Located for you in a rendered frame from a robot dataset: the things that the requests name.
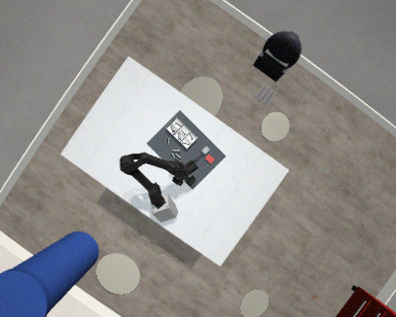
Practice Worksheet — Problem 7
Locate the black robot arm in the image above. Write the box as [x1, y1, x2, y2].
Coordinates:
[120, 152, 198, 209]

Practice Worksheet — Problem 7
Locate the red square block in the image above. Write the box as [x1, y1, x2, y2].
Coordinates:
[205, 155, 215, 163]

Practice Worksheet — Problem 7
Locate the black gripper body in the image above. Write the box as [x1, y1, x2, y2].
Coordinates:
[185, 173, 196, 186]

